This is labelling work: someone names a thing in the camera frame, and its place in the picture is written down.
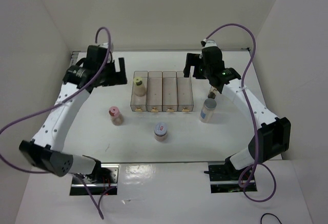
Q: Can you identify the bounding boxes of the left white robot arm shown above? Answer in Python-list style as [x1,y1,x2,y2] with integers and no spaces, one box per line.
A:
[19,44,127,183]

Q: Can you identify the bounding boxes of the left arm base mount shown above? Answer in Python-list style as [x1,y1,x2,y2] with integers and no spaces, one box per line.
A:
[69,164,120,196]

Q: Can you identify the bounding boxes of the silver lid blue label jar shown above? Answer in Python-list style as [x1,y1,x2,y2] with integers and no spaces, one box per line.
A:
[199,98,217,123]

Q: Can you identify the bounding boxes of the black cable on floor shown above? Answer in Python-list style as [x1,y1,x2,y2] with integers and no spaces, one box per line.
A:
[260,213,282,224]

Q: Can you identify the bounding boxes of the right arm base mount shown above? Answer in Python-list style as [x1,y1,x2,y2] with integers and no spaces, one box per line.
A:
[204,162,257,194]

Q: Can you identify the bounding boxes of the gold black cap bottle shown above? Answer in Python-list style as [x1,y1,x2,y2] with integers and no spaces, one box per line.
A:
[208,86,218,99]

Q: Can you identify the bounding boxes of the red label spice jar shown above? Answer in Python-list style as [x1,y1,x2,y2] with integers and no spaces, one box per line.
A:
[154,122,168,142]

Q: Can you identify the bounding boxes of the yellow cap spice bottle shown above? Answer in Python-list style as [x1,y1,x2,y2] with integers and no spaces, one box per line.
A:
[133,76,147,97]

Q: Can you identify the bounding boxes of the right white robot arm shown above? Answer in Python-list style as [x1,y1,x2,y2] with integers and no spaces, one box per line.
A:
[183,46,291,180]

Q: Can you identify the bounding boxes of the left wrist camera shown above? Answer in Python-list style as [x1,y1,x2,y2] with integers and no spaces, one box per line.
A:
[98,42,115,63]

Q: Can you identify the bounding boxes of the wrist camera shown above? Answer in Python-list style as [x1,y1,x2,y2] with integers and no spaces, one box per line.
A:
[201,38,217,48]
[98,42,115,63]

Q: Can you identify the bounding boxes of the pink cap spice bottle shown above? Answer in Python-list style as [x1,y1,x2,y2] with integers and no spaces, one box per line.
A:
[109,106,124,126]

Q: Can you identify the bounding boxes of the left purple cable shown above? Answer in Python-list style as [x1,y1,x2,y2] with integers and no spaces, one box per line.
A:
[0,27,113,220]

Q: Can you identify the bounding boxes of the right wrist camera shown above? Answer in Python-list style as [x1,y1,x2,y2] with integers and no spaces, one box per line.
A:
[201,38,217,48]

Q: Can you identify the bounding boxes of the clear organizer bin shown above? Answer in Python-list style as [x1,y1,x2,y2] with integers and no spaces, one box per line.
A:
[130,71,148,112]
[177,71,194,113]
[162,71,178,112]
[147,71,162,113]

